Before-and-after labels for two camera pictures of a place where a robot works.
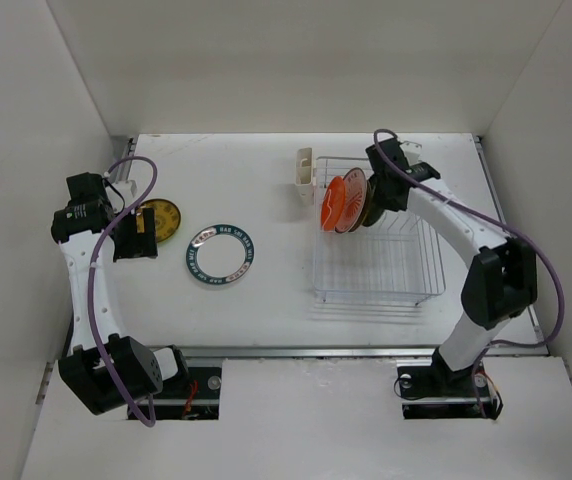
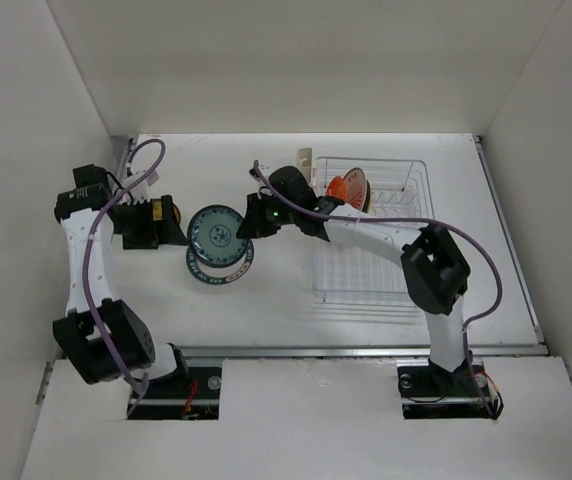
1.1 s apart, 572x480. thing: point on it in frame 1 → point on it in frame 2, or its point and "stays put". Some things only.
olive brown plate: (365, 208) stays put
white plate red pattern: (354, 199) stays put
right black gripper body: (391, 203) → (275, 215)
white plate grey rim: (220, 254) stays put
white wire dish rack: (399, 259) stays put
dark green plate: (374, 203) → (212, 236)
